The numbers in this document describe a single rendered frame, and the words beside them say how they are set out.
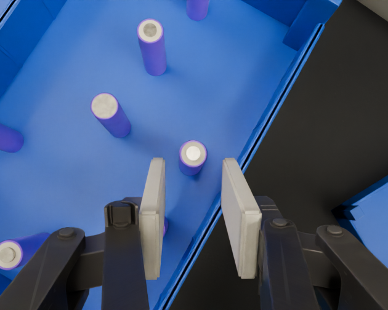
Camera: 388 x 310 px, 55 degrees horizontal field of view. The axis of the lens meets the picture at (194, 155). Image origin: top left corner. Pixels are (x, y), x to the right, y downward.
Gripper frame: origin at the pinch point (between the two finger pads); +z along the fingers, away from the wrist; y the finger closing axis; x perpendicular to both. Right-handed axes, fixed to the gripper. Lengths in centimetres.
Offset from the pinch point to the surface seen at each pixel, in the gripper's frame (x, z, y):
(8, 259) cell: -5.1, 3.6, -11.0
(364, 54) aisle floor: 6, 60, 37
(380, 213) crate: -23, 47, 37
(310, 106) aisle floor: -4, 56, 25
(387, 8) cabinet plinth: 14, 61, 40
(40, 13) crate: 9.5, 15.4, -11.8
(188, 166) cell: -0.1, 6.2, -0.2
